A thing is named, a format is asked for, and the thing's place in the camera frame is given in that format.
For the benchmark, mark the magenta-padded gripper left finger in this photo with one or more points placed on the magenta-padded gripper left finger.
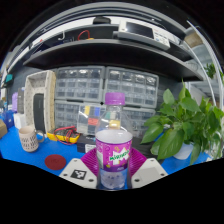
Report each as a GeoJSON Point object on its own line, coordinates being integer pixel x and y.
{"type": "Point", "coordinates": [75, 171]}

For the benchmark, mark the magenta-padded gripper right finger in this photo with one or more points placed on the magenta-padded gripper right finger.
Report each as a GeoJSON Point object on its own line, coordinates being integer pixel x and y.
{"type": "Point", "coordinates": [150, 171]}

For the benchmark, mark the clear purple-capped drink bottle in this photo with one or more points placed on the clear purple-capped drink bottle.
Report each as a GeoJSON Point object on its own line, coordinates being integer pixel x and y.
{"type": "Point", "coordinates": [113, 156]}

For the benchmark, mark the flat round red coaster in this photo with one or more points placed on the flat round red coaster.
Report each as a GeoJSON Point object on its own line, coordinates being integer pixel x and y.
{"type": "Point", "coordinates": [55, 162]}

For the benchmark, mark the black box with white label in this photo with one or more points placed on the black box with white label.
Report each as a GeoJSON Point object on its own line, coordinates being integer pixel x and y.
{"type": "Point", "coordinates": [86, 143]}

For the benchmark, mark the black zippered case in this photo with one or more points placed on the black zippered case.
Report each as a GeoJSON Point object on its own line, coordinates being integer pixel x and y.
{"type": "Point", "coordinates": [139, 142]}

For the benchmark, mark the yellow multimeter with leads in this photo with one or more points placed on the yellow multimeter with leads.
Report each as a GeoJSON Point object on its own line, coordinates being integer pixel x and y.
{"type": "Point", "coordinates": [66, 136]}

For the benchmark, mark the clear compartment box, coloured parts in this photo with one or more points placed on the clear compartment box, coloured parts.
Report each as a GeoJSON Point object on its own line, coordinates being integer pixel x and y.
{"type": "Point", "coordinates": [88, 118]}

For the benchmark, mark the beige patterned mug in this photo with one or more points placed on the beige patterned mug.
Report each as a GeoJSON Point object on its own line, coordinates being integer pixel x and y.
{"type": "Point", "coordinates": [28, 138]}

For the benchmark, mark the green potted plant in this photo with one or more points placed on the green potted plant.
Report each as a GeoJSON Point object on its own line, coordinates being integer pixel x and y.
{"type": "Point", "coordinates": [181, 123]}

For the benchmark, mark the black rectangular speaker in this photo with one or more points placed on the black rectangular speaker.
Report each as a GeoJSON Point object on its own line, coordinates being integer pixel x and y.
{"type": "Point", "coordinates": [39, 111]}

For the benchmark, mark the white cardboard box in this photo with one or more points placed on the white cardboard box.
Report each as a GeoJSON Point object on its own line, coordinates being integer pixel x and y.
{"type": "Point", "coordinates": [20, 120]}

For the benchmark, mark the blue box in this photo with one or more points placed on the blue box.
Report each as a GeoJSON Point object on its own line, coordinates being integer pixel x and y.
{"type": "Point", "coordinates": [8, 120]}

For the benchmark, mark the dark grey upright box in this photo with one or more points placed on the dark grey upright box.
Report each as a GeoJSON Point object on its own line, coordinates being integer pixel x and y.
{"type": "Point", "coordinates": [21, 100]}

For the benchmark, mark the purple plastic bag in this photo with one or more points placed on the purple plastic bag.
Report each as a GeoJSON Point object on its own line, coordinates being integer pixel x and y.
{"type": "Point", "coordinates": [14, 101]}

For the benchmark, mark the white perforated storage bin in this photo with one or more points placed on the white perforated storage bin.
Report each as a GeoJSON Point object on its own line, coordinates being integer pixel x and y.
{"type": "Point", "coordinates": [41, 81]}

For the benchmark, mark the black wall shelf unit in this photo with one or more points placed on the black wall shelf unit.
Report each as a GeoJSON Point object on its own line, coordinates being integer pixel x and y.
{"type": "Point", "coordinates": [110, 55]}

